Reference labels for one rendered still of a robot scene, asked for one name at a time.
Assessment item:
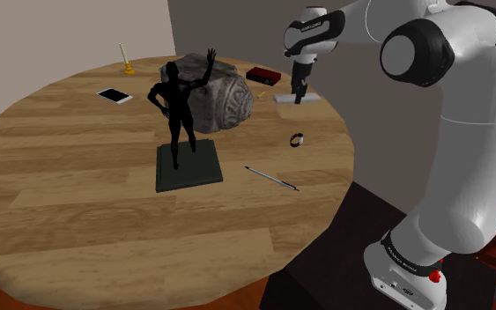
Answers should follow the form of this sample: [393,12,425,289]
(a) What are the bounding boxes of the round wooden table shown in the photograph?
[0,55,356,308]

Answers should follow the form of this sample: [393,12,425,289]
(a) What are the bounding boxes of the dark robot stand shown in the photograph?
[258,181,496,310]

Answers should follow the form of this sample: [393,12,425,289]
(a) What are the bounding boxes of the flat white book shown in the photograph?
[272,92,322,105]

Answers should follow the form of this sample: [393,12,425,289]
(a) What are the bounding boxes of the red box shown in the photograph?
[245,66,283,87]

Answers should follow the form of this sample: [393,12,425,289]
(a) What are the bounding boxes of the white tablet with black screen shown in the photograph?
[95,87,134,106]

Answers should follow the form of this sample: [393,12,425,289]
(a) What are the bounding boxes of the white candle in yellow holder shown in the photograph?
[118,41,137,76]

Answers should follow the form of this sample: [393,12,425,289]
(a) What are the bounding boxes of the silver pen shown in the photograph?
[243,165,300,193]

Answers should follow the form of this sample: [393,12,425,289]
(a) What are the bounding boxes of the black human figure on base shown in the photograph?
[146,48,225,194]

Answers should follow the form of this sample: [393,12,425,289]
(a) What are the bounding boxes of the grey carved stone block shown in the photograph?
[159,53,255,135]

